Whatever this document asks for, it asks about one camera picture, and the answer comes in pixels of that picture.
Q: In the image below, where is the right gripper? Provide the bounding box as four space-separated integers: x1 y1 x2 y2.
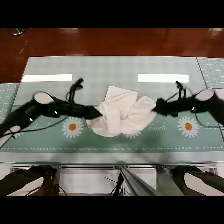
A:
151 97 179 118

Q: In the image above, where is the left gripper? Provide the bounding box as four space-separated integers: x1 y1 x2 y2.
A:
73 104 103 120

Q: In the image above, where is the white shirt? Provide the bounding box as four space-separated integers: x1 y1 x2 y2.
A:
85 85 158 138

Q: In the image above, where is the silver frame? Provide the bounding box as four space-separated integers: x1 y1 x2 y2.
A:
9 162 224 197

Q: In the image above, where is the black cable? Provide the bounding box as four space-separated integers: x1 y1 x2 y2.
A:
105 172 126 197

